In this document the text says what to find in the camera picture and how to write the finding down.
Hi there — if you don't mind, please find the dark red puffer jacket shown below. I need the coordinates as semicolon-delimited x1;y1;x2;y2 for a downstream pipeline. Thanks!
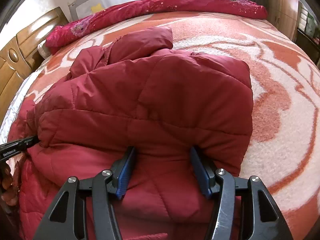
9;27;253;239

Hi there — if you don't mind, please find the person's left hand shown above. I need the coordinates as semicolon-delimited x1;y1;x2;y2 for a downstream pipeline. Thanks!
1;161;20;206

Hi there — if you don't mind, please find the orange white floral blanket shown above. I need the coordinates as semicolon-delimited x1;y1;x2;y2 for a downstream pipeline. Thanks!
1;12;319;239

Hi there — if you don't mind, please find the wooden headboard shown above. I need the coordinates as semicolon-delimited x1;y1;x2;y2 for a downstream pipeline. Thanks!
0;7;68;121

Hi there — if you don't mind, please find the white pillow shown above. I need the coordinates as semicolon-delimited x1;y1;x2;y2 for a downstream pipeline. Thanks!
37;40;51;59

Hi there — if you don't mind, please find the wooden wardrobe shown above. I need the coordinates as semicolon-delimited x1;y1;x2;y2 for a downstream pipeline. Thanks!
267;0;299;41

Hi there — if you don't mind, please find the magenta floral quilt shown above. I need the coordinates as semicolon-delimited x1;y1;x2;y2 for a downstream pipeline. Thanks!
46;0;268;55

